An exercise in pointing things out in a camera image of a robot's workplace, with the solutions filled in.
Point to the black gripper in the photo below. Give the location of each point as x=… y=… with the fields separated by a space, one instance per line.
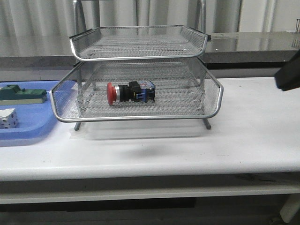
x=288 y=77

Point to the silver mesh tray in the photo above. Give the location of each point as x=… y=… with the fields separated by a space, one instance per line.
x=138 y=42
x=185 y=89

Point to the red emergency stop button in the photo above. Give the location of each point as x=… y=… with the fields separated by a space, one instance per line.
x=136 y=91

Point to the white table leg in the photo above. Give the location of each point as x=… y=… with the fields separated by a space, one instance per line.
x=290 y=208

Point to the blue plastic tray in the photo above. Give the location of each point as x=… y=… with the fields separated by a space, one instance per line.
x=35 y=122

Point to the grey stone counter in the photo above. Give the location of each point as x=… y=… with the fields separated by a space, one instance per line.
x=228 y=55

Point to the green terminal block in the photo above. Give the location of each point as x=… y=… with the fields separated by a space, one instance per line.
x=14 y=95

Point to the white electrical component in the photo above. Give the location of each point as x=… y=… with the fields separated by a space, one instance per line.
x=8 y=118

